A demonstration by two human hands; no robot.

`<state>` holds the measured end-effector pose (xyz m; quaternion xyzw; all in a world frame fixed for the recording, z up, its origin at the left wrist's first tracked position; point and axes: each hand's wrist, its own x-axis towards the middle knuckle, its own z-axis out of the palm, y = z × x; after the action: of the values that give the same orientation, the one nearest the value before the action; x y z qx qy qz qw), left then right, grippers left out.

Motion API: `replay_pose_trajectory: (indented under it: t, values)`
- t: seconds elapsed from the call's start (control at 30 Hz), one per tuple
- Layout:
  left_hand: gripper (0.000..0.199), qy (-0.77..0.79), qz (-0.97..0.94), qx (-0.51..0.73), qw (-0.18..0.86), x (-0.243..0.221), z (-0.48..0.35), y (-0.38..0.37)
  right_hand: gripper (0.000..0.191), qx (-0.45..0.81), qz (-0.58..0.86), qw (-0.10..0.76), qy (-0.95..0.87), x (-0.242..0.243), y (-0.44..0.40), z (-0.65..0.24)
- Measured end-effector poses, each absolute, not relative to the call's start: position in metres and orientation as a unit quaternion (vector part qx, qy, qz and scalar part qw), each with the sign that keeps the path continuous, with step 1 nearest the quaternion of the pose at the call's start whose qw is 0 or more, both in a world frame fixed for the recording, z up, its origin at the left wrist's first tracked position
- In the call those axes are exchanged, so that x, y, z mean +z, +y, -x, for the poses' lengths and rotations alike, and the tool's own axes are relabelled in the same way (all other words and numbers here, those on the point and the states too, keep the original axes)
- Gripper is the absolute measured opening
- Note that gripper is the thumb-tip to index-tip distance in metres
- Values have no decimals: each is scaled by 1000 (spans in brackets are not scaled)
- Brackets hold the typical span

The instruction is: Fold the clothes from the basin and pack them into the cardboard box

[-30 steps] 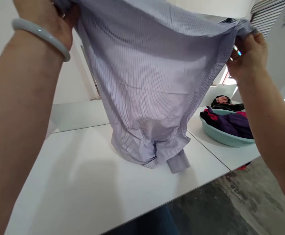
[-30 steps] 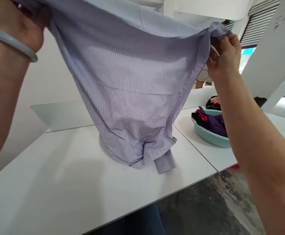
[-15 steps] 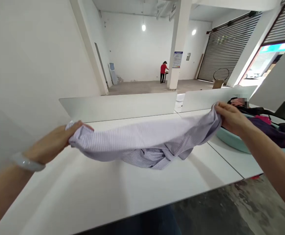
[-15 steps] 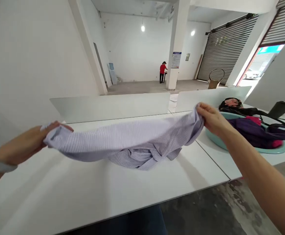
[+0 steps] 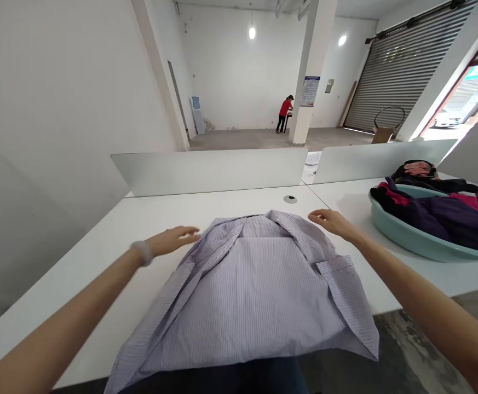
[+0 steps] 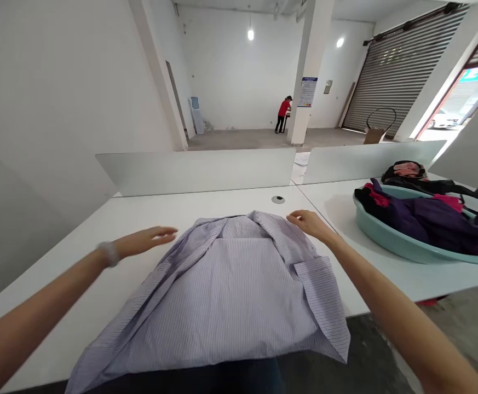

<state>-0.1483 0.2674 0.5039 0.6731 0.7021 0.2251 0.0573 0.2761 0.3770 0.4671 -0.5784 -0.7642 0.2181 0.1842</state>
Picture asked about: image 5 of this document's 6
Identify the grey wall box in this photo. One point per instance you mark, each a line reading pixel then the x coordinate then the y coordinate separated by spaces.
pixel 329 86

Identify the person's left fingers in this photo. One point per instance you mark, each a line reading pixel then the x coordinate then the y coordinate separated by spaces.
pixel 187 234

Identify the pile of dark clothes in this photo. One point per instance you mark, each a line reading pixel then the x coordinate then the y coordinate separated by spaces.
pixel 440 205

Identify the teal plastic basin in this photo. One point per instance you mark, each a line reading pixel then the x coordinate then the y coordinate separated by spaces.
pixel 423 238

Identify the person's right fingers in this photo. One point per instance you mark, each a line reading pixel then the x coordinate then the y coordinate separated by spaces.
pixel 318 216

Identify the cardboard box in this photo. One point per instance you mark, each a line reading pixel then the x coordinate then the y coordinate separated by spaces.
pixel 382 134

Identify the white car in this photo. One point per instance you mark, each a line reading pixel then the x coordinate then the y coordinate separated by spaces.
pixel 447 121

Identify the wooden plank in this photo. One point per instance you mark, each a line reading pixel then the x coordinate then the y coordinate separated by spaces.
pixel 347 104

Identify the papers on desk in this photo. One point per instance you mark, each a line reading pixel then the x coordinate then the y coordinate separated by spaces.
pixel 312 158

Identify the lilac striped shirt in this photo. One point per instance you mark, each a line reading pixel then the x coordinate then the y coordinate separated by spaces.
pixel 247 295

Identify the black hoop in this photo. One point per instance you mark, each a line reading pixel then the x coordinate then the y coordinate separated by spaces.
pixel 388 119

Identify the person's right hand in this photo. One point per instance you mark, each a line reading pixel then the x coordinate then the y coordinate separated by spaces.
pixel 334 223

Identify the blue wall poster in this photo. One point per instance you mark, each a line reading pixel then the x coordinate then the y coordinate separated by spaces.
pixel 311 91

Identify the person's left hand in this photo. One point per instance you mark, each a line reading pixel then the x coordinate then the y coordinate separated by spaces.
pixel 172 240

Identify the water dispenser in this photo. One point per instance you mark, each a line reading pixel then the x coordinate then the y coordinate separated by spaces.
pixel 198 115

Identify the frosted desk divider panel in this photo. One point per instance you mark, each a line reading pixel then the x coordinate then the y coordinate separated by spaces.
pixel 210 170
pixel 382 160

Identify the grey roller shutter door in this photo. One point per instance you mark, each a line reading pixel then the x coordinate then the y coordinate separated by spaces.
pixel 403 69

